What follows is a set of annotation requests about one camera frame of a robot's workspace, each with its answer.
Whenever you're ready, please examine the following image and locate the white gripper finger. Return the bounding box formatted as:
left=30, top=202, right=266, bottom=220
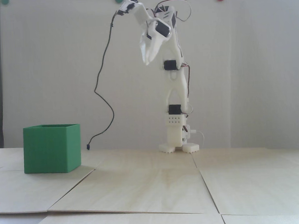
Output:
left=145, top=38, right=166, bottom=66
left=139, top=35, right=152, bottom=65

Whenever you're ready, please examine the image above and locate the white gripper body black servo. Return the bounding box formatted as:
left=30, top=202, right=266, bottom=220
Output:
left=126, top=0, right=173, bottom=43

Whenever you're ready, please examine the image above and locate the green box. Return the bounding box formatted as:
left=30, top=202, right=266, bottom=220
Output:
left=22, top=123, right=83, bottom=175

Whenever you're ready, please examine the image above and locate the thin black camera cable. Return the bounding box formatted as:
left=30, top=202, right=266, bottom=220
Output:
left=78, top=11, right=129, bottom=150

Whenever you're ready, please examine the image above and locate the white power cable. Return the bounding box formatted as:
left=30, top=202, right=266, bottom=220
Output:
left=195, top=130, right=206, bottom=149

